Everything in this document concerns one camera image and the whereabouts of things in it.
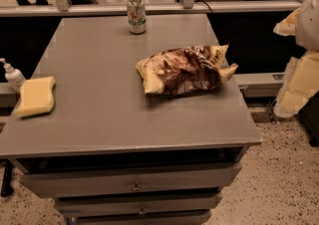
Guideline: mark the white green soda can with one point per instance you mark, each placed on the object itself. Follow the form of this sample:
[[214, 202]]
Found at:
[[137, 16]]

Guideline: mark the yellow sponge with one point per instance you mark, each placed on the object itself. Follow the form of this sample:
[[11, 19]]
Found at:
[[36, 97]]

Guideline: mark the middle grey drawer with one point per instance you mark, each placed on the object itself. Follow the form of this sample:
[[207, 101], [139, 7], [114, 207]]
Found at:
[[139, 204]]

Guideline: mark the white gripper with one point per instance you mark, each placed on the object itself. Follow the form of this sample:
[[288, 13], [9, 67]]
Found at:
[[309, 23]]

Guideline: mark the top grey drawer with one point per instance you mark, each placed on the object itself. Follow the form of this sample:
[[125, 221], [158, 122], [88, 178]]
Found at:
[[132, 180]]

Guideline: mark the white pump bottle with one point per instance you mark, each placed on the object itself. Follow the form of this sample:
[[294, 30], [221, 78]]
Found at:
[[14, 76]]

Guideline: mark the grey drawer cabinet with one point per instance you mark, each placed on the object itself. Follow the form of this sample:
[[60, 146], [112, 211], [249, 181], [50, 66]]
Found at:
[[102, 119]]

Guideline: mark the grey drawer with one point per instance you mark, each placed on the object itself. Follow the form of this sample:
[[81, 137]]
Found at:
[[196, 217], [132, 180], [139, 204]]

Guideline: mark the bottom grey drawer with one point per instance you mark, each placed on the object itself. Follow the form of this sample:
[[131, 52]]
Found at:
[[196, 217]]

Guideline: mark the metal railing frame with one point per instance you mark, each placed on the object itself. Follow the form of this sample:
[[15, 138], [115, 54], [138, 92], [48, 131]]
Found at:
[[26, 30]]

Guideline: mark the brown chip bag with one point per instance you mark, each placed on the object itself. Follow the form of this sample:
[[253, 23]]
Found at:
[[182, 71]]

